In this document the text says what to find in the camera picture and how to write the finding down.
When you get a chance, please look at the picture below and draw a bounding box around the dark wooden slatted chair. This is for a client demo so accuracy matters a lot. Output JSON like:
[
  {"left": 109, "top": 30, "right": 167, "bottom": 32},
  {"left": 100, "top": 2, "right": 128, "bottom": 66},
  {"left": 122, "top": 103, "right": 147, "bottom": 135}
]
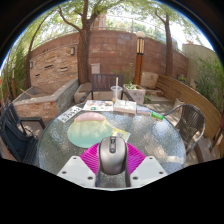
[{"left": 79, "top": 73, "right": 136, "bottom": 103}]

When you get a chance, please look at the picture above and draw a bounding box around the pastel rainbow mouse pad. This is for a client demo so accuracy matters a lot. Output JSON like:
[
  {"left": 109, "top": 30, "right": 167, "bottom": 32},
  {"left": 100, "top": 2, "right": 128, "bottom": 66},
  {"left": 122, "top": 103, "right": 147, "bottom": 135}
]
[{"left": 67, "top": 111, "right": 114, "bottom": 149}]

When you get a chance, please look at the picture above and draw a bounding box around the blue-edged notebook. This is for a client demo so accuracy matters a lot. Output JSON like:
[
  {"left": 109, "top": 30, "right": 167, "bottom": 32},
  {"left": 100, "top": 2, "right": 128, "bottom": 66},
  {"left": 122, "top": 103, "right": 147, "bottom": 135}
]
[{"left": 135, "top": 105, "right": 153, "bottom": 117}]

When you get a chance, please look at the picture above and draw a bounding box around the brown wicker chair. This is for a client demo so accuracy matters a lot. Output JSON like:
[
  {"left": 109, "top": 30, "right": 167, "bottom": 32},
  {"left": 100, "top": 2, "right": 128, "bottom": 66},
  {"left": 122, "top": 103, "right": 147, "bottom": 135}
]
[{"left": 163, "top": 103, "right": 206, "bottom": 156}]

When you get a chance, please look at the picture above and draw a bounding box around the white license plate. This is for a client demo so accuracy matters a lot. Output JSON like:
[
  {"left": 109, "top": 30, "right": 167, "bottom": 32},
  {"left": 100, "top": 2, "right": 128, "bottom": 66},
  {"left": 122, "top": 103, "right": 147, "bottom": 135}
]
[{"left": 57, "top": 105, "right": 84, "bottom": 124}]

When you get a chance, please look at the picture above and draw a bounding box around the grey black computer mouse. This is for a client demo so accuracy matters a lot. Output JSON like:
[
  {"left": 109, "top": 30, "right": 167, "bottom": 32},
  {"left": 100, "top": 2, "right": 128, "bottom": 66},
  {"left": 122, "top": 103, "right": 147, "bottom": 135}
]
[{"left": 98, "top": 135, "right": 129, "bottom": 176}]

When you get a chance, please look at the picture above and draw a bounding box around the beige stone block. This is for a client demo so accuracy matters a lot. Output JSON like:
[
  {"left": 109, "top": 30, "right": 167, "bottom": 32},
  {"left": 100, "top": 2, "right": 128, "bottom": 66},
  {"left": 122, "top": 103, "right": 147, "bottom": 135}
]
[{"left": 141, "top": 71, "right": 159, "bottom": 89}]

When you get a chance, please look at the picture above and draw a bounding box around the thick forked tree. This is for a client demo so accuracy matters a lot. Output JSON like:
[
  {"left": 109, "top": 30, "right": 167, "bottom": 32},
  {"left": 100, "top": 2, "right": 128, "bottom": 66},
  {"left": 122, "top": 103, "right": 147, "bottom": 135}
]
[{"left": 56, "top": 0, "right": 111, "bottom": 84}]

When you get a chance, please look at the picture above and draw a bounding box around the slim tree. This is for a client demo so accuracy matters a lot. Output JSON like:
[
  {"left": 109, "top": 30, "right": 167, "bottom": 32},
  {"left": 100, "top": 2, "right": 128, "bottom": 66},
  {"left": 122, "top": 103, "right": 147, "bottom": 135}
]
[{"left": 154, "top": 8, "right": 174, "bottom": 78}]

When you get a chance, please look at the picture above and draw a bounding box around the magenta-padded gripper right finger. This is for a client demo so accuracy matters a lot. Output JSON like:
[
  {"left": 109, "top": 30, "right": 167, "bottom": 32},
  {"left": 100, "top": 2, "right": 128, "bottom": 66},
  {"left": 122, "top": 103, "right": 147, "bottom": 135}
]
[{"left": 125, "top": 143, "right": 168, "bottom": 188}]

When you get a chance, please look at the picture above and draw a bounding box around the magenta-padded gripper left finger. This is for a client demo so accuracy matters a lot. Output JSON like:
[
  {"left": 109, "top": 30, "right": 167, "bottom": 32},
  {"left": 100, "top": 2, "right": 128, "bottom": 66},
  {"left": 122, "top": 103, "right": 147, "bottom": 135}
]
[{"left": 57, "top": 142, "right": 103, "bottom": 188}]

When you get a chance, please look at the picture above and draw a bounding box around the brown stone umbrella base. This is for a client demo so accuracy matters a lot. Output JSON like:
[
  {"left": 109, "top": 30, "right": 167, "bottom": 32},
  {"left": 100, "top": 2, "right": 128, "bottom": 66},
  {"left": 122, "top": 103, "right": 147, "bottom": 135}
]
[{"left": 194, "top": 137, "right": 221, "bottom": 164}]

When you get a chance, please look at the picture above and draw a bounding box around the wooden garden lamp post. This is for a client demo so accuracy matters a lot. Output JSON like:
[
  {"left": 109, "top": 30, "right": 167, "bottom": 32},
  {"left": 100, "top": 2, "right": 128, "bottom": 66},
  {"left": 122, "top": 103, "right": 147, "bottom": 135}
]
[{"left": 133, "top": 30, "right": 147, "bottom": 86}]

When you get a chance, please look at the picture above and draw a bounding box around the green tube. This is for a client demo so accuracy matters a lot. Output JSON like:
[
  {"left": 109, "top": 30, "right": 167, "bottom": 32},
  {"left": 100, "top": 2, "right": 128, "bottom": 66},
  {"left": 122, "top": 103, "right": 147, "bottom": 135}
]
[{"left": 150, "top": 110, "right": 165, "bottom": 122}]

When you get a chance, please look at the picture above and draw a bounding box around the white book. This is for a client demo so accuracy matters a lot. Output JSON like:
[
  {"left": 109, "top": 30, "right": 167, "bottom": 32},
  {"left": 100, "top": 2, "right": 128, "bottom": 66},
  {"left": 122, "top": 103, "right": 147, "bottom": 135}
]
[{"left": 113, "top": 98, "right": 138, "bottom": 115}]

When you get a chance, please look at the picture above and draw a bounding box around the clear plastic cup with straw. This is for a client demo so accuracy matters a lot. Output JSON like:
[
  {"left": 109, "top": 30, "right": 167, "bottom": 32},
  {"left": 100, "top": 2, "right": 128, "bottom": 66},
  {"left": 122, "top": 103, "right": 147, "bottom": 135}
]
[{"left": 110, "top": 77, "right": 124, "bottom": 104}]

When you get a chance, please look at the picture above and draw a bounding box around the printed picture sheet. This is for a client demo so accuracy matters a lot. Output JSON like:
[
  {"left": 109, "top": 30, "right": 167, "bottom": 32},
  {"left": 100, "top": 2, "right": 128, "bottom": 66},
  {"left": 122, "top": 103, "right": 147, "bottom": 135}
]
[{"left": 81, "top": 99, "right": 115, "bottom": 113}]

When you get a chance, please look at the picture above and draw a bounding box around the grey utility box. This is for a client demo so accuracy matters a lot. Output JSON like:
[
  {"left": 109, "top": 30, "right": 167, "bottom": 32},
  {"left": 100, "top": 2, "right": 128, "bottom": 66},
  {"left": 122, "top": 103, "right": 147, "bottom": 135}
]
[{"left": 90, "top": 63, "right": 101, "bottom": 75}]

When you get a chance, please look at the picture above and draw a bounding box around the yellow printed card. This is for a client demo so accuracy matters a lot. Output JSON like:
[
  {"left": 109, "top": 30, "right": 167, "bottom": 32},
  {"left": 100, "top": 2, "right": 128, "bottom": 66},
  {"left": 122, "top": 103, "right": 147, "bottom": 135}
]
[{"left": 111, "top": 127, "right": 132, "bottom": 143}]

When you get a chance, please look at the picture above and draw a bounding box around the stone planter box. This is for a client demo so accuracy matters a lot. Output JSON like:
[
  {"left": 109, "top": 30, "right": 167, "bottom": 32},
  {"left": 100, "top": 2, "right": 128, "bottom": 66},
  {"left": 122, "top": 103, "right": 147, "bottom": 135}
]
[{"left": 123, "top": 83, "right": 147, "bottom": 105}]

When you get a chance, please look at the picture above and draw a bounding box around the black metal chair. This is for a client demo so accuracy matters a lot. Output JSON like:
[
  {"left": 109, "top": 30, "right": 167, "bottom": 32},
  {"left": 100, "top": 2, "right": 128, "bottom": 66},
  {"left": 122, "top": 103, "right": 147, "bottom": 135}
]
[{"left": 0, "top": 101, "right": 46, "bottom": 164}]

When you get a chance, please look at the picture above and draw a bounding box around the stone raised garden bed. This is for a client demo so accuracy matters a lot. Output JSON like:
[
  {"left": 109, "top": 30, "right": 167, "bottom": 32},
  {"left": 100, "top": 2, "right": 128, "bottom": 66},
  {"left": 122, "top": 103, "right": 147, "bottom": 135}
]
[{"left": 12, "top": 78, "right": 80, "bottom": 124}]

